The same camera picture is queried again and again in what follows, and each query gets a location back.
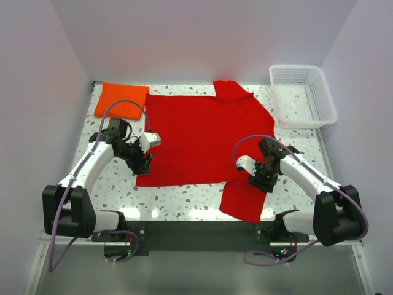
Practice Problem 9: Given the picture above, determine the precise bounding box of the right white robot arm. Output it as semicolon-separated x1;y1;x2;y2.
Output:
236;138;368;246

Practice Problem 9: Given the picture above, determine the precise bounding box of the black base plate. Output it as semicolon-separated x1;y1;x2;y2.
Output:
91;221;309;257

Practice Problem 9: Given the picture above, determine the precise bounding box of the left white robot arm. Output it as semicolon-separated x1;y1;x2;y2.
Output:
42;119;161;241

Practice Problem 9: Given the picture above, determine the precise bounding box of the aluminium rail frame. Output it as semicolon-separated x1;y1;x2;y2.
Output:
23;211;374;295

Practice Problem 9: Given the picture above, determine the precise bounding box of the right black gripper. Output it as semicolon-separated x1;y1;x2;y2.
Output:
247;161;279;193

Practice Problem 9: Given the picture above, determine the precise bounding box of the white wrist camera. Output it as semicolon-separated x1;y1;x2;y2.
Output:
139;132;161;153
236;155;257;176

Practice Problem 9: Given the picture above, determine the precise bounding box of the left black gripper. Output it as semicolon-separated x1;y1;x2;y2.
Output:
115;136;154;175

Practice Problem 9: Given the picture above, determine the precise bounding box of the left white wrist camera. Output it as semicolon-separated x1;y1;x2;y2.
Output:
139;132;161;153

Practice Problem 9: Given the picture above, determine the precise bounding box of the red t shirt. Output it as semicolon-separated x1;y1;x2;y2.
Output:
136;81;274;223

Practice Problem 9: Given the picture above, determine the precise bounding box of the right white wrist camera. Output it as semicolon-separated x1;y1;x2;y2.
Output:
236;155;257;176

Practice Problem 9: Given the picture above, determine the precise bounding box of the folded orange t shirt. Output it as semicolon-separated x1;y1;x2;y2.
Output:
94;82;149;120

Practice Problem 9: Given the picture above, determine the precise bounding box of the white plastic basket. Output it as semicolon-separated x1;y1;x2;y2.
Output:
269;65;338;129

